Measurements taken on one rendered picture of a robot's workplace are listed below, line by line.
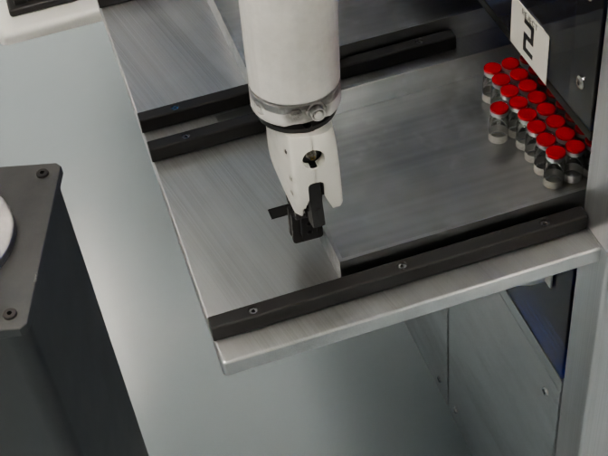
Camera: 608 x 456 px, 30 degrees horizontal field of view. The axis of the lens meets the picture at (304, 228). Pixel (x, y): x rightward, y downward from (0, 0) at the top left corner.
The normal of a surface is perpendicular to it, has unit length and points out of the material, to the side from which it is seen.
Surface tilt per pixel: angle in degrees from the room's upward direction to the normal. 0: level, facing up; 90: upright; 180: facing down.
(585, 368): 90
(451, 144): 0
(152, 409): 0
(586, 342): 90
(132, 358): 0
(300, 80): 91
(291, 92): 90
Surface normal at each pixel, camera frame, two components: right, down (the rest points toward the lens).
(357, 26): -0.09, -0.70
